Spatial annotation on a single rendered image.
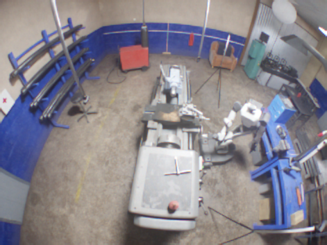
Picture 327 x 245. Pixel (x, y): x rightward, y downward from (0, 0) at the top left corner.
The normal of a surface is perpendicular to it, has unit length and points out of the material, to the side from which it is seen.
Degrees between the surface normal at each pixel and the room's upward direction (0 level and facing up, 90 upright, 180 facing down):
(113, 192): 0
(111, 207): 0
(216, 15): 90
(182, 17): 90
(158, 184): 0
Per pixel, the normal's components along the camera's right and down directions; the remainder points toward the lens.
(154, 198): 0.03, -0.60
